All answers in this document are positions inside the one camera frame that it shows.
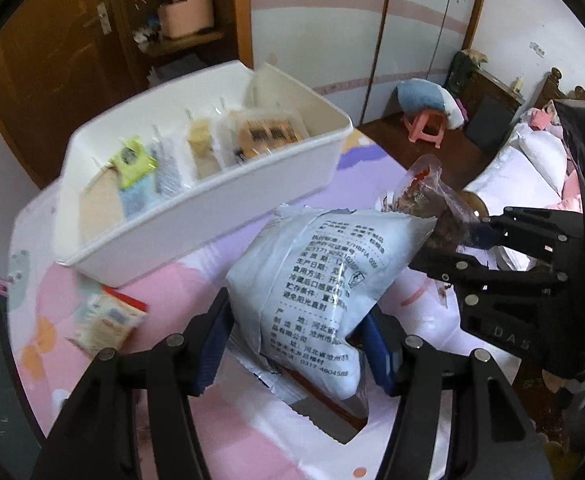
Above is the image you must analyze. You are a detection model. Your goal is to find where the white red-striped snack bag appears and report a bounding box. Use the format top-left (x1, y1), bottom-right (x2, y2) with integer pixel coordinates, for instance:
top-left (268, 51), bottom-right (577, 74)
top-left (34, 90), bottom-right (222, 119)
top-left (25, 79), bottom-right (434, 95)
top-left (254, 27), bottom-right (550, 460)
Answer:
top-left (226, 204), bottom-right (437, 419)

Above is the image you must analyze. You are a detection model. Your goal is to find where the pink plastic stool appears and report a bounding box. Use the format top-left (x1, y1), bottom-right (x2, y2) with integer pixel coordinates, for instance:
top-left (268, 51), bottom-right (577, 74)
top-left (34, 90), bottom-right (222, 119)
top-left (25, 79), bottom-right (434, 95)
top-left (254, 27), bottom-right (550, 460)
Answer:
top-left (402, 110), bottom-right (448, 148)

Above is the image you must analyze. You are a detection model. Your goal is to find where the dark wooden nightstand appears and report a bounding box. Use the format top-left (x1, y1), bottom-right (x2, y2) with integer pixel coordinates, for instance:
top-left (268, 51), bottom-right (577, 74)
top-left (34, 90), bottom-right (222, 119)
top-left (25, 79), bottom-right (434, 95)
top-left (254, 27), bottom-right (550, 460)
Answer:
top-left (461, 68), bottom-right (525, 154)

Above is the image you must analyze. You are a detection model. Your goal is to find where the pink storage basket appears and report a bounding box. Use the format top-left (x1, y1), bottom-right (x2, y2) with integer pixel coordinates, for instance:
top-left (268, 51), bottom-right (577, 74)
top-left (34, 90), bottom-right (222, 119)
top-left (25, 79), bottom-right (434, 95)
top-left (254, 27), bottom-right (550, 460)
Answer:
top-left (158, 0), bottom-right (214, 40)

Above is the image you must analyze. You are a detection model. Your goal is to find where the white sliding wardrobe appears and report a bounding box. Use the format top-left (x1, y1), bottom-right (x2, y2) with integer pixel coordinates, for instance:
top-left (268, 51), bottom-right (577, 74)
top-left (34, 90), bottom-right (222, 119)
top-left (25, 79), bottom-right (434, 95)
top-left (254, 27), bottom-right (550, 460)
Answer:
top-left (250, 0), bottom-right (476, 125)

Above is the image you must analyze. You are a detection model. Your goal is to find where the silver door handle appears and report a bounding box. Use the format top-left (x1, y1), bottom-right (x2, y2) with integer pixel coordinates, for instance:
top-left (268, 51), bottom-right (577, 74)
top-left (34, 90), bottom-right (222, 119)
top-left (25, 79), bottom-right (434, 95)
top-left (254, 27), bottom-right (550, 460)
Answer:
top-left (97, 2), bottom-right (112, 36)

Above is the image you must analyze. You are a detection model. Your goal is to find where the beige UFO noodle packet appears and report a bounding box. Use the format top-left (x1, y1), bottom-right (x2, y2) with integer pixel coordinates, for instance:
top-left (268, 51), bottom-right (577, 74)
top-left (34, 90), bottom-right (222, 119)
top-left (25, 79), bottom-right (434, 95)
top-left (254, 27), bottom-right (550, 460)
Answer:
top-left (68, 286), bottom-right (148, 358)

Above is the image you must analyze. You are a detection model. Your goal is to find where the orange patterned snack pack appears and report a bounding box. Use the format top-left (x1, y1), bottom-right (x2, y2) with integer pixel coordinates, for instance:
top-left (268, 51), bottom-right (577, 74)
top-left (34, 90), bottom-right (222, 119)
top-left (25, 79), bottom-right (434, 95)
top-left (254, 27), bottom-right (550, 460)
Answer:
top-left (228, 108), bottom-right (309, 164)

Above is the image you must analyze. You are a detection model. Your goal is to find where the clear-wrapped beige pastry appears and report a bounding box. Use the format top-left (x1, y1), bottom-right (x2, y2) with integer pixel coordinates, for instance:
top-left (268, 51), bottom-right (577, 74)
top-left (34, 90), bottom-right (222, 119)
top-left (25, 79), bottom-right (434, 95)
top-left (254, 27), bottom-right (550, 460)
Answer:
top-left (186, 119), bottom-right (221, 180)

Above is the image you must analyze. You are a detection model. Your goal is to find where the stack of folded cloths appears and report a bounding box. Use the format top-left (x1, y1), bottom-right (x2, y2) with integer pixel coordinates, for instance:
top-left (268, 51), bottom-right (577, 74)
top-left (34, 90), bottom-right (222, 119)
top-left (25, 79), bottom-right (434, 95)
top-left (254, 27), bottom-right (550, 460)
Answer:
top-left (147, 54), bottom-right (207, 87)

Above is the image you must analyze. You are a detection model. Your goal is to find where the brown wooden corner shelf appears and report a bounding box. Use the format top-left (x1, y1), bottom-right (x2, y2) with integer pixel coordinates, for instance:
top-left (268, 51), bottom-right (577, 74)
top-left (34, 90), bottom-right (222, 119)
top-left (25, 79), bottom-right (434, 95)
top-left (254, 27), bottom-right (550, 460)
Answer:
top-left (110, 0), bottom-right (253, 91)

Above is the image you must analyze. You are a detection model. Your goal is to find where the clear red snack packet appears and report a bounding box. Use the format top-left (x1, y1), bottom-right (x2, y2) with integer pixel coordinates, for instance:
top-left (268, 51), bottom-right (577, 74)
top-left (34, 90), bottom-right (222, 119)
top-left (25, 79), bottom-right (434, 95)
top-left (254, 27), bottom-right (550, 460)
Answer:
top-left (375, 155), bottom-right (489, 252)

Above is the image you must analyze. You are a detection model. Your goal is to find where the pink cartoon bed sheet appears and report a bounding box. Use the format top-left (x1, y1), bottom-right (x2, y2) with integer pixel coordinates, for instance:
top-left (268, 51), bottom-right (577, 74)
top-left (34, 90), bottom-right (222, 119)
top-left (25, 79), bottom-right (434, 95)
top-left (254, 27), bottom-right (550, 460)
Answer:
top-left (7, 127), bottom-right (524, 480)

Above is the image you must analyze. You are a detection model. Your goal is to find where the green yellow snack packet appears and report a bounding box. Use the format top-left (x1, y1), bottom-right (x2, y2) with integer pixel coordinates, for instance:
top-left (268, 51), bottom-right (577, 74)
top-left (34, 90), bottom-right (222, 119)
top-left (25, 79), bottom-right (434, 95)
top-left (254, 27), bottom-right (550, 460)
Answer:
top-left (110, 136), bottom-right (158, 190)

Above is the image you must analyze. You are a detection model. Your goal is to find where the white plastic organizer bin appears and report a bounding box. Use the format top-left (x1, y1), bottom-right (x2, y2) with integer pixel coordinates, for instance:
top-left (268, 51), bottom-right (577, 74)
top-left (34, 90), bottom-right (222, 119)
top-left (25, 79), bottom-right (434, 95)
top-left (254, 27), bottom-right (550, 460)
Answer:
top-left (52, 61), bottom-right (353, 287)

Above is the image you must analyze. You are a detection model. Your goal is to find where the blue plush pillow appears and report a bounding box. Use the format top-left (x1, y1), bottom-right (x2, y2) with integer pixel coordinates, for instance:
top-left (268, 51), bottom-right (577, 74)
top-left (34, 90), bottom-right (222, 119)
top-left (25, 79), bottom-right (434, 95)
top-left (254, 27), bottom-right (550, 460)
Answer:
top-left (397, 78), bottom-right (465, 129)

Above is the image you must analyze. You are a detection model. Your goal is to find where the white pillow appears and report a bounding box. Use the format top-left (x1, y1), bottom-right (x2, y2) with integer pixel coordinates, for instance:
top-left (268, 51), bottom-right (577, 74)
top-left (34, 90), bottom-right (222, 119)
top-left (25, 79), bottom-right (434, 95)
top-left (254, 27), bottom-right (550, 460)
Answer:
top-left (465, 122), bottom-right (582, 216)

